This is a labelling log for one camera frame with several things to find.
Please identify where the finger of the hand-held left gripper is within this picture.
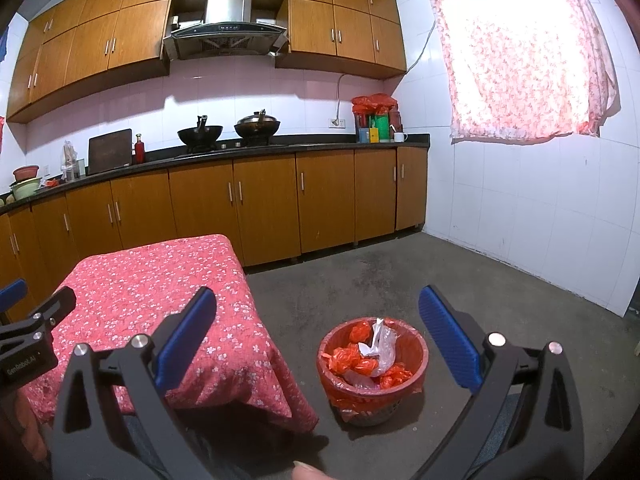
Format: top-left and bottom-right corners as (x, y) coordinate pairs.
(0, 279), (28, 318)
(27, 286), (77, 333)

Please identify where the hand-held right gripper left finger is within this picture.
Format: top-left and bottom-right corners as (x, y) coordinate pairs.
(50, 286), (218, 480)

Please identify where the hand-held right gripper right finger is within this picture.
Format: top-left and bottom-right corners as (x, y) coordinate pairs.
(410, 285), (586, 480)

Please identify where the white plastic bag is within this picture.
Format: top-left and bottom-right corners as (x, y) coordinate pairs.
(357, 317), (401, 358)

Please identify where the red plastic waste basket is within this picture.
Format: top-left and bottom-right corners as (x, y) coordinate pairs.
(317, 317), (430, 428)

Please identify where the red plastic bin liner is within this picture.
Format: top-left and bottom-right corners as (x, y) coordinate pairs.
(317, 317), (430, 411)

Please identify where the person's left hand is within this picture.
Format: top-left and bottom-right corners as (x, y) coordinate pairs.
(12, 392), (48, 463)

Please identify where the person's right hand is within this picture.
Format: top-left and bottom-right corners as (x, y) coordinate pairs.
(292, 461), (327, 480)

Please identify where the red floral tablecloth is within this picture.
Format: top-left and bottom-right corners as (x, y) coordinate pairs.
(22, 233), (321, 433)

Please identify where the person's right leg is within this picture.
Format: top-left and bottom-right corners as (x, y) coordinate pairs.
(477, 394), (523, 461)

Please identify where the person's leg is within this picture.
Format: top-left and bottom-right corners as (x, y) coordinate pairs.
(477, 394), (523, 461)
(122, 412), (168, 478)

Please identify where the green basin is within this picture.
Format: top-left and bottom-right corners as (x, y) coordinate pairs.
(10, 178), (42, 201)

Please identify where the person's left leg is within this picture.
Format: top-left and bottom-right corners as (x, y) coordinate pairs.
(122, 412), (168, 478)

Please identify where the utensil holder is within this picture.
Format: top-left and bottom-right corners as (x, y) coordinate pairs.
(61, 140), (87, 182)

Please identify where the row of lower wooden cabinets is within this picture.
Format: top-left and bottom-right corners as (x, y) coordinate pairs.
(0, 146), (429, 311)

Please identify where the dark cutting board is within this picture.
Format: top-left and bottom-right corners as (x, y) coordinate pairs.
(87, 128), (133, 175)

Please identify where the gas stove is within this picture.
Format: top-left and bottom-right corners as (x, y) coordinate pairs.
(185, 141), (291, 153)

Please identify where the black wok with lid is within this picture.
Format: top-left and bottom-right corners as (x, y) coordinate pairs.
(234, 109), (282, 139)

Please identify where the black kitchen countertop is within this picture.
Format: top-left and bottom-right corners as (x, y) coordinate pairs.
(0, 133), (431, 216)

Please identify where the red plastic bag over containers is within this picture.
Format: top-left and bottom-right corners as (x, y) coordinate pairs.
(351, 93), (398, 117)

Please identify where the pale floral window curtain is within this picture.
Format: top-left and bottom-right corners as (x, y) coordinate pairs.
(427, 0), (621, 142)

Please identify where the steel range hood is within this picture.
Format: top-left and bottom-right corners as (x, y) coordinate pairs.
(162, 0), (291, 61)

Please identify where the white power cable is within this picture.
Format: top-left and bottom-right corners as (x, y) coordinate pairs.
(336, 74), (351, 120)

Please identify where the thin wall cable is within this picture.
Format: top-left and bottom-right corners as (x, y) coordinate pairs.
(405, 22), (435, 73)

